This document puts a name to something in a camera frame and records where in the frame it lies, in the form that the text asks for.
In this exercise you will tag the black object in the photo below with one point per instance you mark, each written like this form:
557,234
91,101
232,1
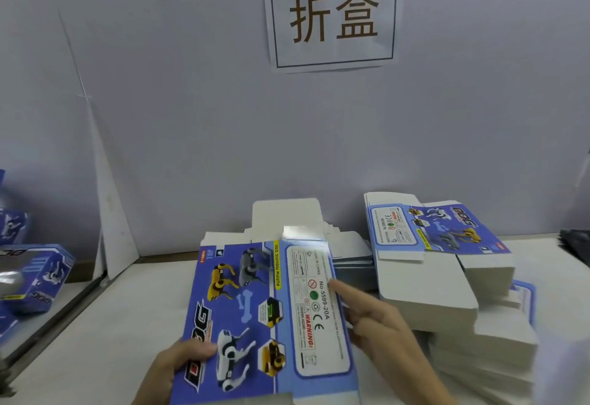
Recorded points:
576,245

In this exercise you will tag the pile of blue boxes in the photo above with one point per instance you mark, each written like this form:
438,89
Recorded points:
41,276

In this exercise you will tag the stack of boxes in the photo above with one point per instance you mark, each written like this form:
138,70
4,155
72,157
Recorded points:
433,289
286,216

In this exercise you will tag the person's left hand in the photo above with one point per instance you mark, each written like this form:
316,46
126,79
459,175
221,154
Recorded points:
180,359

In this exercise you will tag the person's right forearm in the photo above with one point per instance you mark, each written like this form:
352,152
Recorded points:
433,393

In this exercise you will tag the person's right hand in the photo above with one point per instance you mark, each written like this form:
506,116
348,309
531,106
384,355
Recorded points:
387,336

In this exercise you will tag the white paper wall sign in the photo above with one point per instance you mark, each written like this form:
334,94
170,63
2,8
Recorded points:
332,50

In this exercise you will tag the white folded paper sheet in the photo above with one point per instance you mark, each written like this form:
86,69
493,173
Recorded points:
567,372

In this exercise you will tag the blue dog-print cardboard box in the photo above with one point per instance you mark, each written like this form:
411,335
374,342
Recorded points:
249,308

